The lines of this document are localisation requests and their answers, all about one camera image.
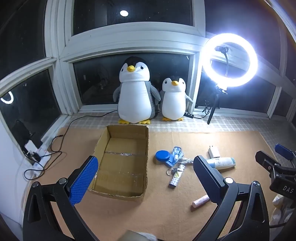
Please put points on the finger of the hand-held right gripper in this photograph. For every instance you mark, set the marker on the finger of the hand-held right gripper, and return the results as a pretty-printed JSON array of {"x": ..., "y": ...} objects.
[
  {"x": 284, "y": 150},
  {"x": 266, "y": 160}
]

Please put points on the small penguin plush toy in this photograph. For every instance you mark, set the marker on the small penguin plush toy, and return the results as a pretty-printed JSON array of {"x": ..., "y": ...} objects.
[{"x": 172, "y": 102}]

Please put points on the person's right hand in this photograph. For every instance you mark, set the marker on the person's right hand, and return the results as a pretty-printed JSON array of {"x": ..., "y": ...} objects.
[{"x": 279, "y": 208}]

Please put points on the white square charger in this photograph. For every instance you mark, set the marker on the white square charger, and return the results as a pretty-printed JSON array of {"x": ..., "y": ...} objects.
[{"x": 31, "y": 146}]

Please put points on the black phone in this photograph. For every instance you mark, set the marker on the black phone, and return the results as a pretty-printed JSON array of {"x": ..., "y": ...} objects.
[{"x": 22, "y": 133}]

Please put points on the white window frame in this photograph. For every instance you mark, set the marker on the white window frame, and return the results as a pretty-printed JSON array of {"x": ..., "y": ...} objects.
[{"x": 129, "y": 44}]

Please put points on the cardboard box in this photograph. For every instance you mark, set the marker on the cardboard box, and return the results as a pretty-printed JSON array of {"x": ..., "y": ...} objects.
[{"x": 120, "y": 162}]

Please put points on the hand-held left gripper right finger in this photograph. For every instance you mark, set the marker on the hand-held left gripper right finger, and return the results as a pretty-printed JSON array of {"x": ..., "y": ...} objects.
[{"x": 208, "y": 176}]

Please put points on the white bottle with blue cap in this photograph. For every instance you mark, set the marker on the white bottle with blue cap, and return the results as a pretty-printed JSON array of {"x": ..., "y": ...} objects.
[{"x": 222, "y": 163}]

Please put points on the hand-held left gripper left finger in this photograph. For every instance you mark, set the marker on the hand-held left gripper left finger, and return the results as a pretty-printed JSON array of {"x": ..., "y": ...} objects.
[{"x": 84, "y": 180}]

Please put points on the black plug adapter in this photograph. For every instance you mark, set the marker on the black plug adapter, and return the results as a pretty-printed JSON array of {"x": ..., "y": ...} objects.
[{"x": 34, "y": 156}]

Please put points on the large penguin plush toy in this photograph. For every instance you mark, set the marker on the large penguin plush toy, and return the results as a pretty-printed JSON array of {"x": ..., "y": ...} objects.
[{"x": 135, "y": 97}]

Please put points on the white power strip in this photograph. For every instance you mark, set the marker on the white power strip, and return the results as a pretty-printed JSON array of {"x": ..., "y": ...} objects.
[{"x": 42, "y": 154}]

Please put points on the pink lip balm tube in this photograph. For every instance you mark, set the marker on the pink lip balm tube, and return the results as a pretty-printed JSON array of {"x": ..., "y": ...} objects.
[{"x": 200, "y": 201}]

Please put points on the light blue plastic holder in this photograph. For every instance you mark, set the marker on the light blue plastic holder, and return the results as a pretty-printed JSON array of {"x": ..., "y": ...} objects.
[{"x": 172, "y": 163}]

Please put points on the checked cloth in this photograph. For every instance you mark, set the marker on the checked cloth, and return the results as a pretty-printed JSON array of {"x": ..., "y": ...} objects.
[{"x": 231, "y": 124}]

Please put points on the white wall charger adapter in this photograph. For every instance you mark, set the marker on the white wall charger adapter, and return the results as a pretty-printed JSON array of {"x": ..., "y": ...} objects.
[{"x": 213, "y": 151}]

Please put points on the black gooseneck phone clip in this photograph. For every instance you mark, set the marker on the black gooseneck phone clip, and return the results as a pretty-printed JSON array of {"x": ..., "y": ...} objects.
[{"x": 227, "y": 60}]

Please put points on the blue round lidded case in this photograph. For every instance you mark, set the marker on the blue round lidded case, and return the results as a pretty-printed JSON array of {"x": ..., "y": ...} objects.
[{"x": 163, "y": 157}]

